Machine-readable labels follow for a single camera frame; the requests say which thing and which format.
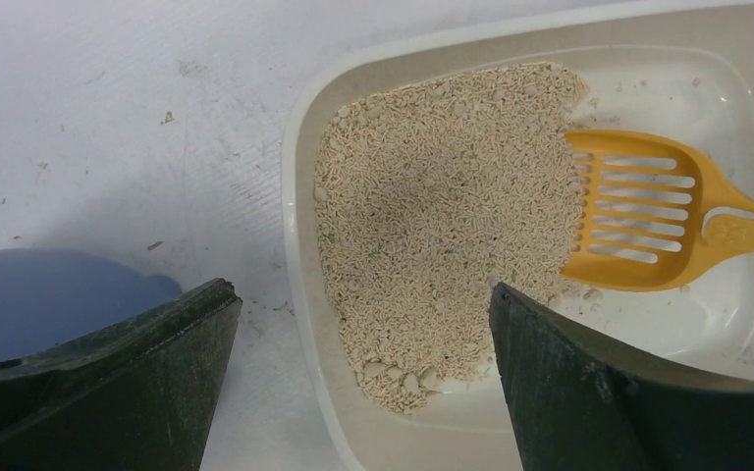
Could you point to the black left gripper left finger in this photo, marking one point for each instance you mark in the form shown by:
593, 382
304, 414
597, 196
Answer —
137, 395

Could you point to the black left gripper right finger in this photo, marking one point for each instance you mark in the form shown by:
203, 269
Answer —
581, 400

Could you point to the blue plastic bucket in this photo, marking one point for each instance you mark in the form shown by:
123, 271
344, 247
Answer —
51, 296

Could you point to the yellow slotted litter scoop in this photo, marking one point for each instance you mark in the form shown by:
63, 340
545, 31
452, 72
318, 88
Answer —
657, 214

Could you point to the white plastic litter tray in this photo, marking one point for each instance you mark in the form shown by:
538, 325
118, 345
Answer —
681, 69

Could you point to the beige cat litter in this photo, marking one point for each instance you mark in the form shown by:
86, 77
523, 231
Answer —
429, 195

